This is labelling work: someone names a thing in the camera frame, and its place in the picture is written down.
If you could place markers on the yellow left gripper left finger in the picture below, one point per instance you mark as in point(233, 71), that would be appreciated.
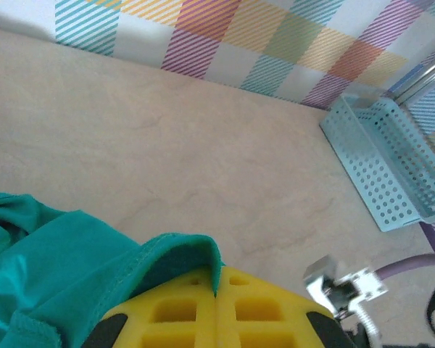
point(174, 319)

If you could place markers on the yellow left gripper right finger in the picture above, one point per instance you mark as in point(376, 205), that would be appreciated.
point(261, 319)

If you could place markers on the teal t-shirt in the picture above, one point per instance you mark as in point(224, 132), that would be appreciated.
point(58, 261)

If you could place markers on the light blue perforated basket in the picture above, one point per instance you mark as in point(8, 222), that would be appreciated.
point(369, 159)

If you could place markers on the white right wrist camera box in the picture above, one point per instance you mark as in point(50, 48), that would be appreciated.
point(362, 284)

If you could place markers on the aluminium frame post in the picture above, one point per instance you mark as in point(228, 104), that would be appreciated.
point(426, 74)

